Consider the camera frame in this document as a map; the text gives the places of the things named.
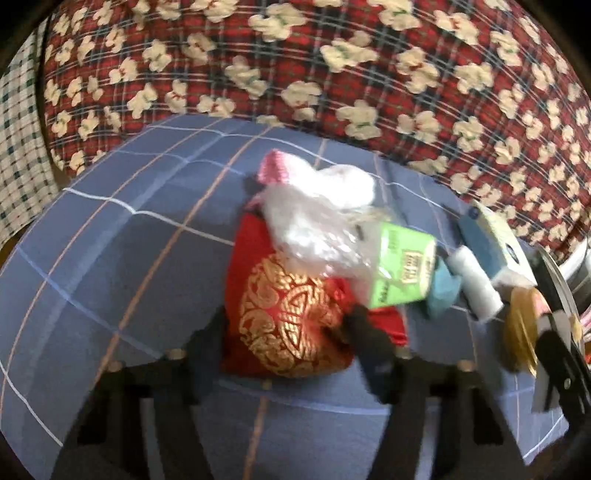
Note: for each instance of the white pink knitted sock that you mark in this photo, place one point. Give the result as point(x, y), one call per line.
point(341, 184)

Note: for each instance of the teal cloth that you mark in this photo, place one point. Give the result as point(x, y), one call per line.
point(441, 295)

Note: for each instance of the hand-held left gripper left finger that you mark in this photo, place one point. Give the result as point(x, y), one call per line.
point(205, 341)

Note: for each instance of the green white checkered cloth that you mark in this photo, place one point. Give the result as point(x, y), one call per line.
point(18, 152)

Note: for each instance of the green tissue pack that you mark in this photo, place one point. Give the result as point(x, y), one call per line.
point(401, 263)

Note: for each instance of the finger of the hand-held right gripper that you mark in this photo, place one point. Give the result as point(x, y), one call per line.
point(556, 281)
point(565, 364)

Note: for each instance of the red plaid bear blanket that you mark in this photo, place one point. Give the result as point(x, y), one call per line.
point(323, 60)

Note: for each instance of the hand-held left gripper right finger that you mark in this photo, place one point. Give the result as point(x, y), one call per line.
point(369, 350)

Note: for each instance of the clear plastic bag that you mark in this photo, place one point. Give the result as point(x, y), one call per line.
point(304, 226)

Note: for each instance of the red gold embroidered pouch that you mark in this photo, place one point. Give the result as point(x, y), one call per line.
point(281, 318)

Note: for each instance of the white roll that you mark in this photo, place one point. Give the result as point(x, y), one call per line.
point(478, 286)

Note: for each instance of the gold can with pink lid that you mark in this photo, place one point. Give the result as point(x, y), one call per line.
point(519, 332)

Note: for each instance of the yellow floral tissue box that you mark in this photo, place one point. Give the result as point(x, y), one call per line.
point(498, 249)

